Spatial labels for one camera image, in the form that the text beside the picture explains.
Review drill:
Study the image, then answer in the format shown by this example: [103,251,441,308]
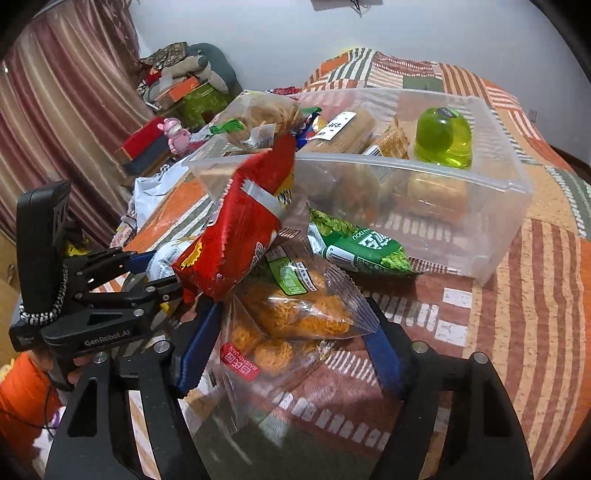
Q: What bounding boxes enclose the clear plastic storage bin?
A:
[187,88,532,282]

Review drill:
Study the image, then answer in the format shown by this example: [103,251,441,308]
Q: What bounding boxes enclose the pink plush toy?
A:
[157,118,190,156]

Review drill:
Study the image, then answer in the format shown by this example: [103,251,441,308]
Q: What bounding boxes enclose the patchwork striped bedspread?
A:
[94,47,591,480]

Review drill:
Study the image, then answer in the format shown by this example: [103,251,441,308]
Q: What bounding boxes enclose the green jelly cup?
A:
[414,107,473,169]

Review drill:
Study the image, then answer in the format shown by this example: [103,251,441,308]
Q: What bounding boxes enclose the pile of clothes and boxes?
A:
[137,42,242,132]

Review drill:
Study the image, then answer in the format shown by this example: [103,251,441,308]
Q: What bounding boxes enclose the white cloth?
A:
[121,161,188,232]

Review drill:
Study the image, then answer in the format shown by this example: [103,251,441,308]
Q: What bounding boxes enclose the clear bag green label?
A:
[208,91,322,150]

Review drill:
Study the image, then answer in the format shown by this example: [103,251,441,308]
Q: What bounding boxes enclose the yellow noodle snack pack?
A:
[145,236,196,281]

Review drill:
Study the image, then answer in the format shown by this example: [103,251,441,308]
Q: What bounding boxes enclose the striped brown curtain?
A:
[1,1,152,245]

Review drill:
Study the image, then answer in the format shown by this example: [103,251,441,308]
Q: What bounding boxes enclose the small black wall monitor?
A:
[311,0,384,15]

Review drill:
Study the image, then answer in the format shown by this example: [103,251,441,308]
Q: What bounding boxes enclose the red snack bag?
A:
[172,133,297,301]

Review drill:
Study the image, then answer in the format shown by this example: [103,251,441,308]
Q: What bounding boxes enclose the orange fried snack bag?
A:
[214,248,379,434]

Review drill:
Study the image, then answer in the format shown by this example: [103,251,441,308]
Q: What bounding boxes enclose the red box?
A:
[114,116,163,164]

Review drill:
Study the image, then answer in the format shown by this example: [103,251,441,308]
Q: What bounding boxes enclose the left hand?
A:
[28,348,94,385]

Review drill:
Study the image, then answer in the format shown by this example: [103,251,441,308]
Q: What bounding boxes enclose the clear cracker package white label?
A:
[300,107,376,154]

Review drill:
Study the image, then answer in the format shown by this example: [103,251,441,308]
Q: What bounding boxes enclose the blue snack packet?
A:
[294,112,328,150]

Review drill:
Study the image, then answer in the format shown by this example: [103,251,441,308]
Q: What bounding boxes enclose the green pea snack bag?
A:
[308,208,416,276]

